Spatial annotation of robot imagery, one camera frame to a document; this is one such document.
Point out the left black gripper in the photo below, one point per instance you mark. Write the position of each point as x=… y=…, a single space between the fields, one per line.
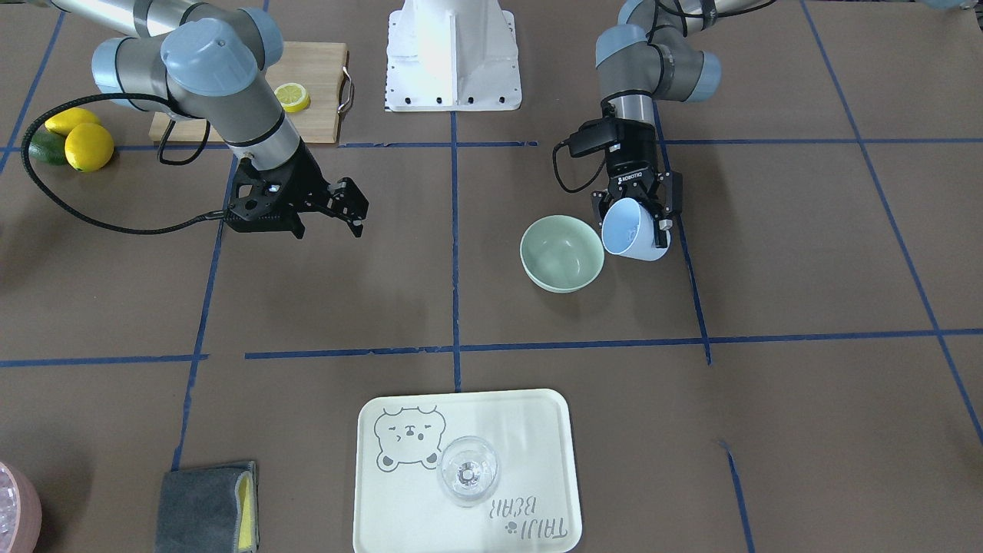
x=634 y=157

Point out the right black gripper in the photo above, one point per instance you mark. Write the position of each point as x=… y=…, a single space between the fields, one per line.
x=310 y=185

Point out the light blue plastic cup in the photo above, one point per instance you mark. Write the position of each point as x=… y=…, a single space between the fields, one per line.
x=629 y=230

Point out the green bowl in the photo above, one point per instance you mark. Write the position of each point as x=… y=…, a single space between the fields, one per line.
x=561 y=254

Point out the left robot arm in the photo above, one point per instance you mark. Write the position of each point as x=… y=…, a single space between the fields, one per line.
x=647 y=57

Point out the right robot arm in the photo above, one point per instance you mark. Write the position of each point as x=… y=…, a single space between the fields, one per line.
x=191 y=60

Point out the pink bowl with ice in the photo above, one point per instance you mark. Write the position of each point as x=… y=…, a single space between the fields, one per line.
x=21 y=512

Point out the lemon half slice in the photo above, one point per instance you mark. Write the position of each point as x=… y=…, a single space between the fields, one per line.
x=293 y=97

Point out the wooden cutting board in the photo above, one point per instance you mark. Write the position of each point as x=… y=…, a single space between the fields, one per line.
x=320 y=67

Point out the whole yellow lemon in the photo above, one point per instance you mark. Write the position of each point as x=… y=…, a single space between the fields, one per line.
x=89 y=147

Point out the clear wine glass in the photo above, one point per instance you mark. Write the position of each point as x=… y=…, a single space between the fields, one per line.
x=469 y=471

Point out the cream bear tray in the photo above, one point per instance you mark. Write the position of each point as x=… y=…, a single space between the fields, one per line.
x=399 y=505

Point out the green lime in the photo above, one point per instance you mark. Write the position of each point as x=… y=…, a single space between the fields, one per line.
x=48 y=148

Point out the grey folded cloth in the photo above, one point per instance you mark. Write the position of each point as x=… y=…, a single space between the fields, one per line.
x=209 y=510

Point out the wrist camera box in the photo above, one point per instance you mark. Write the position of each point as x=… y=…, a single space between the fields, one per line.
x=594 y=136

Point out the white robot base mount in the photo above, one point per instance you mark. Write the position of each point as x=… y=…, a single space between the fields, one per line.
x=445 y=56

